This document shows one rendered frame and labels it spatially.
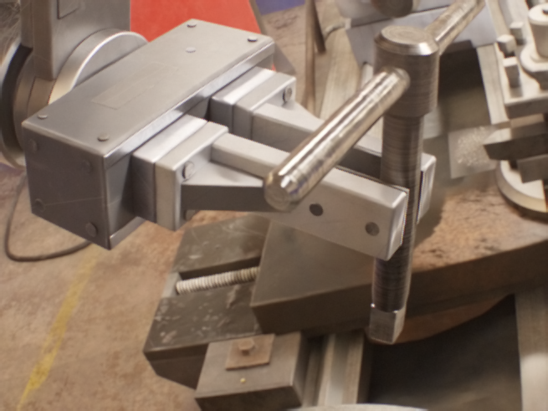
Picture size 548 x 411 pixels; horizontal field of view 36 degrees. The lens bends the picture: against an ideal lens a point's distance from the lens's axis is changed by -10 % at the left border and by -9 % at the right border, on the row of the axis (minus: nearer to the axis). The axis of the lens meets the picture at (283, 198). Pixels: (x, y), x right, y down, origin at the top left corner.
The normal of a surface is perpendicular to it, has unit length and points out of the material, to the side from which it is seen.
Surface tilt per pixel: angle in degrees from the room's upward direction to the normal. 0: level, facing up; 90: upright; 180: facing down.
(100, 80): 22
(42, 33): 83
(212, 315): 0
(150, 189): 83
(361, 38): 90
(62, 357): 0
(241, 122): 83
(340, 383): 48
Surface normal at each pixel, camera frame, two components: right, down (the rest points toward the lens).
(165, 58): 0.04, -0.83
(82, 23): 0.87, 0.30
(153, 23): 0.20, 0.43
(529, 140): -0.16, 0.54
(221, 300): -0.33, -0.82
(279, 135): -0.50, 0.47
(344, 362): 0.48, -0.70
